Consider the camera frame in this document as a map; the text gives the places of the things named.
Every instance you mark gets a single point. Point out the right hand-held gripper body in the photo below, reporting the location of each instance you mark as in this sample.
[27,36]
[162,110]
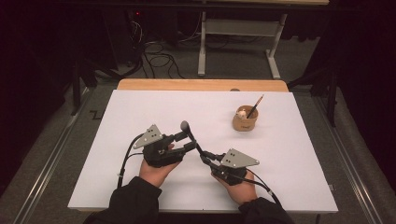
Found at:
[238,160]

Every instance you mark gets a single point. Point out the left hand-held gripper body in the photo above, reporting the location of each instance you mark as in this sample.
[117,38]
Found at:
[158,152]

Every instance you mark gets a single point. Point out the black makeup brush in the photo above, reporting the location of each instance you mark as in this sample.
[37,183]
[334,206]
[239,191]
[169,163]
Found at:
[185,126]

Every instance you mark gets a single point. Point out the tan pen holder with figurine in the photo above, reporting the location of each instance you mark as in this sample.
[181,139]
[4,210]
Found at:
[244,124]

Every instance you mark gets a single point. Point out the person's left hand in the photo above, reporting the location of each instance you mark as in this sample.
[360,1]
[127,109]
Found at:
[155,175]

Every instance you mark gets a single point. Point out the person's right hand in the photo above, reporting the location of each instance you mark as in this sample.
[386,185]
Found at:
[241,193]

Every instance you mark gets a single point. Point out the black metal stand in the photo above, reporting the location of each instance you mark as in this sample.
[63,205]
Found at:
[332,102]
[76,93]

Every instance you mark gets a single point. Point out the black computer tower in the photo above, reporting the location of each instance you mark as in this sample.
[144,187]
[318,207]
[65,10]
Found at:
[124,37]

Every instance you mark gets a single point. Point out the metal floor rail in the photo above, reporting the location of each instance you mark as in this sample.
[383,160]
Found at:
[353,174]
[46,168]

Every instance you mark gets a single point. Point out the white metal desk frame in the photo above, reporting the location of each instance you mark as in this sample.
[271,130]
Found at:
[239,27]

